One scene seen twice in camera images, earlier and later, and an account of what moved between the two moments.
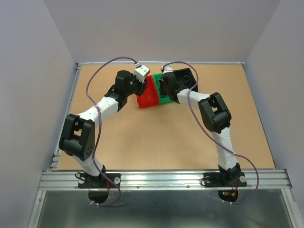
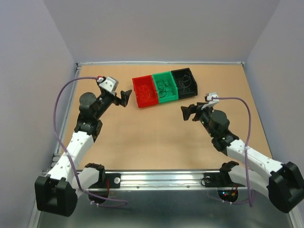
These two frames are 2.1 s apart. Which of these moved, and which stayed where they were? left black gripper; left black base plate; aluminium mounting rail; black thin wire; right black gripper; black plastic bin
Moved: right black gripper; left black gripper
Stayed: left black base plate; aluminium mounting rail; black thin wire; black plastic bin
